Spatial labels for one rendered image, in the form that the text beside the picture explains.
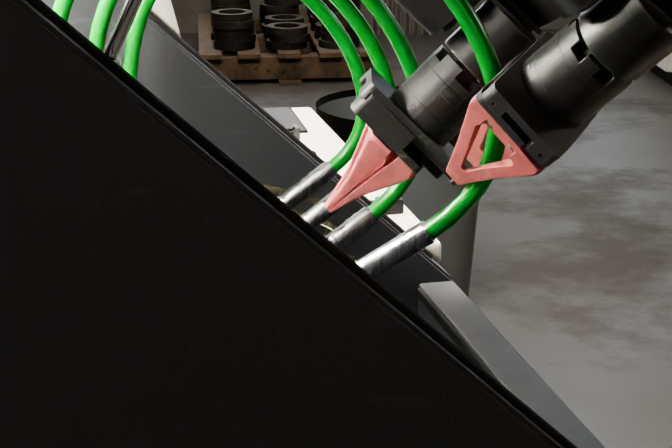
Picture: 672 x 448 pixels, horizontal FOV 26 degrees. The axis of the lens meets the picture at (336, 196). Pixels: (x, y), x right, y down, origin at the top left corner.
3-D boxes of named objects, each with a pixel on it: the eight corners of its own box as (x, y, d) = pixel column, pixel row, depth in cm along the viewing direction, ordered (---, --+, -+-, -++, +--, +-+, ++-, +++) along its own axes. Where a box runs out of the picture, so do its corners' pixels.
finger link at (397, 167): (286, 156, 116) (368, 73, 115) (350, 216, 118) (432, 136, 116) (281, 178, 110) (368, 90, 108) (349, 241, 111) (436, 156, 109)
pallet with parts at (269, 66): (359, 36, 863) (360, -48, 849) (382, 85, 725) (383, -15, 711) (198, 38, 857) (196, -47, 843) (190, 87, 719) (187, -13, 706)
